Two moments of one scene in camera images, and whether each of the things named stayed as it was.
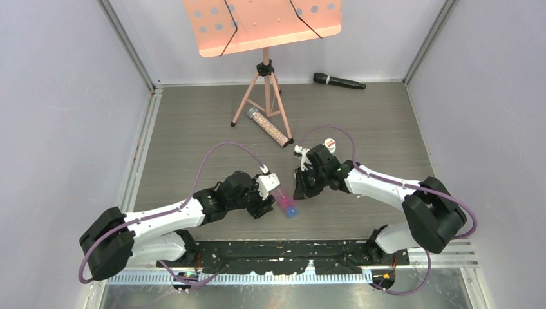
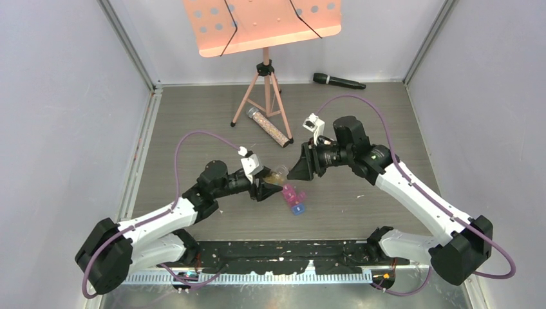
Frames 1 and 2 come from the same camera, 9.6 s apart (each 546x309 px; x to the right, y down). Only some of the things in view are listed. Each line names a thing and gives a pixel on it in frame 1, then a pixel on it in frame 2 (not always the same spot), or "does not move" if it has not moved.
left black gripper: [261, 206] to [263, 189]
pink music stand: [224, 27] does not move
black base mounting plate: [286, 257] does not move
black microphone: [323, 78] does not move
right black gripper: [302, 190] to [304, 169]
